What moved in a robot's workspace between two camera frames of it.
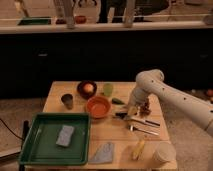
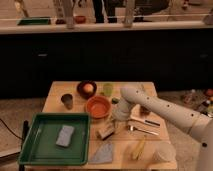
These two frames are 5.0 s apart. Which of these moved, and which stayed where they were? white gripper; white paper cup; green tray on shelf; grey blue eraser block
Moved: white gripper
Stayed: grey blue eraser block; white paper cup; green tray on shelf
